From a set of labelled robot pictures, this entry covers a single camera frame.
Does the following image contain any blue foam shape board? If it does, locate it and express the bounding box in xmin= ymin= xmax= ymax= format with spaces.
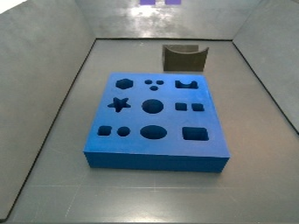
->
xmin=84 ymin=73 xmax=229 ymax=172

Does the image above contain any purple double-square block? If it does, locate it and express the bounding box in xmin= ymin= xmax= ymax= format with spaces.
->
xmin=138 ymin=0 xmax=183 ymax=5

